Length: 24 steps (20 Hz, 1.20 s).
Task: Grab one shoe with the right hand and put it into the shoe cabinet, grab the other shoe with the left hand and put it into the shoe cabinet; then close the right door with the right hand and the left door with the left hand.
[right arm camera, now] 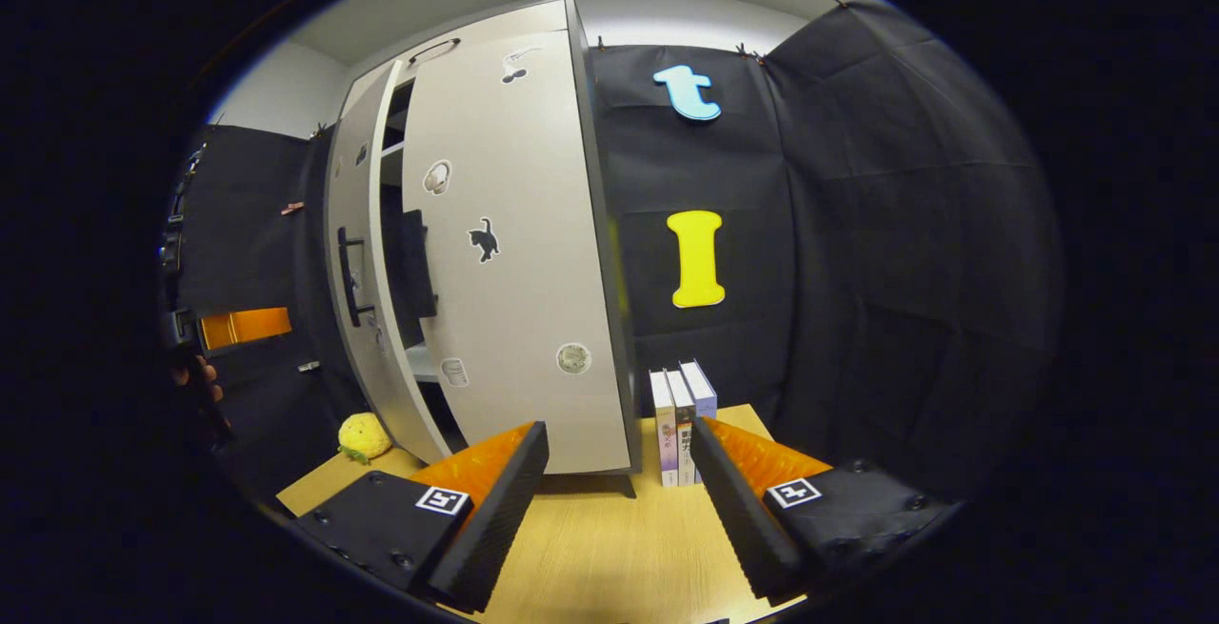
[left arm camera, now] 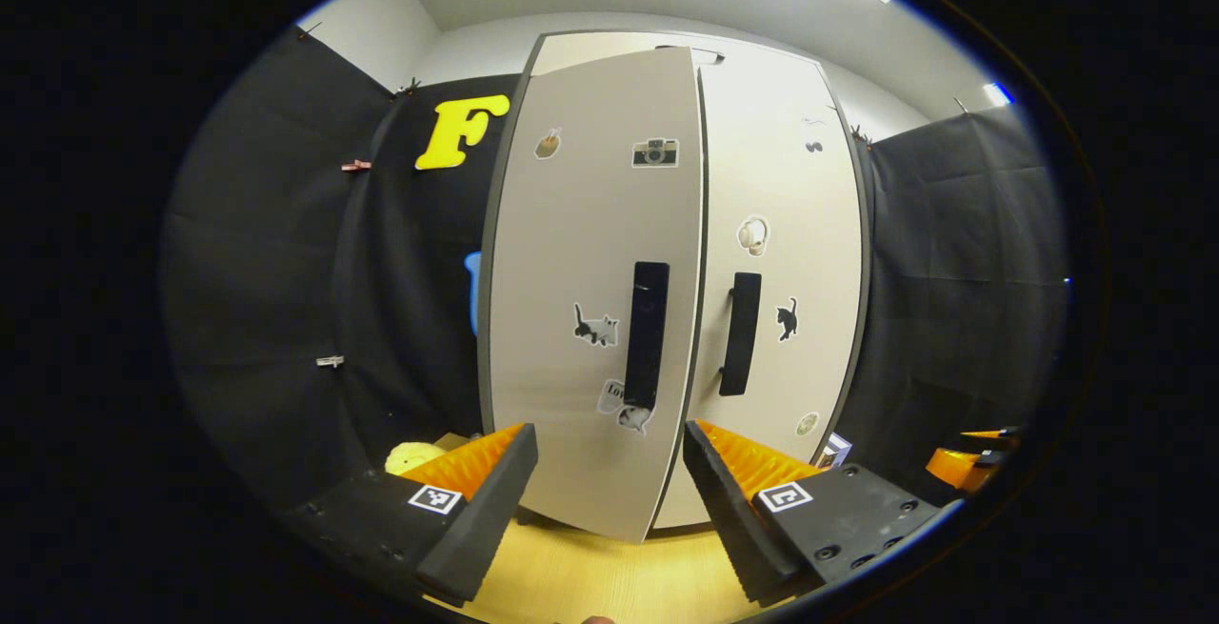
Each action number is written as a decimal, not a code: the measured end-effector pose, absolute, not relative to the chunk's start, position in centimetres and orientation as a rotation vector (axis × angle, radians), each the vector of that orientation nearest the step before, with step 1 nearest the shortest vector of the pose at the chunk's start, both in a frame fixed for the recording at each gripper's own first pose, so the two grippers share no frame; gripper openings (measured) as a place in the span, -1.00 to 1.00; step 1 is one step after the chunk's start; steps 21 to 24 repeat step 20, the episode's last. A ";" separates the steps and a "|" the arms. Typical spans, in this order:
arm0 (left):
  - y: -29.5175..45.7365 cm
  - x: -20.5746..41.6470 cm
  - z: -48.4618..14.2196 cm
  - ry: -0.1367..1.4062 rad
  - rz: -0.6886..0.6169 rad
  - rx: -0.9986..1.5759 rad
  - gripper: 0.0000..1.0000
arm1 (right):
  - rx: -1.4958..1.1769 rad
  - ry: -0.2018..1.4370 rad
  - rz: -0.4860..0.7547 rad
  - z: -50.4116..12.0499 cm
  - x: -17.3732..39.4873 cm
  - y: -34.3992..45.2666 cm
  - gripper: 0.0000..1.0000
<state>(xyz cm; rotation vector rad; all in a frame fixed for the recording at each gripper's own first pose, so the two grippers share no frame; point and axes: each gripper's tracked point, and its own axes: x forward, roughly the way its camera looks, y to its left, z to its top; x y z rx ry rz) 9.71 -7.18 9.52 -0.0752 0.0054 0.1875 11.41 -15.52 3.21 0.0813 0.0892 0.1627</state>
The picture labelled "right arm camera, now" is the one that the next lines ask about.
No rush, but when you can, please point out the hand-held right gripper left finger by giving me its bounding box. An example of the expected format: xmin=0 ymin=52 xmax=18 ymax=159
xmin=290 ymin=420 xmax=551 ymax=615

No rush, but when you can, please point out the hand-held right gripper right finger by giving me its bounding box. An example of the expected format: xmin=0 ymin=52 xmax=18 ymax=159
xmin=688 ymin=416 xmax=953 ymax=604

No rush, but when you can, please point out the white shoe cabinet door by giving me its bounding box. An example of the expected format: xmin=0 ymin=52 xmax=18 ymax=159
xmin=400 ymin=29 xmax=635 ymax=475
xmin=324 ymin=60 xmax=454 ymax=465

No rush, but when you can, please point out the white shoe cabinet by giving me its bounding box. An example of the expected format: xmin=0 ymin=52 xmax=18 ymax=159
xmin=324 ymin=0 xmax=641 ymax=499

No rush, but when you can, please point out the white cabinet drawer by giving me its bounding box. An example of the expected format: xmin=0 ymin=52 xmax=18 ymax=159
xmin=343 ymin=0 xmax=573 ymax=91

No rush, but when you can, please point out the white book black lettering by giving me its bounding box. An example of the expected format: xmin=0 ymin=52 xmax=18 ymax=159
xmin=664 ymin=369 xmax=698 ymax=487

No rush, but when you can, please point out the pale blue book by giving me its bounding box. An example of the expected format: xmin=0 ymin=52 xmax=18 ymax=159
xmin=679 ymin=360 xmax=719 ymax=484

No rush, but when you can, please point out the yellow plush toy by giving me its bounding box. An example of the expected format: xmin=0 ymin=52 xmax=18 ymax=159
xmin=338 ymin=413 xmax=394 ymax=465

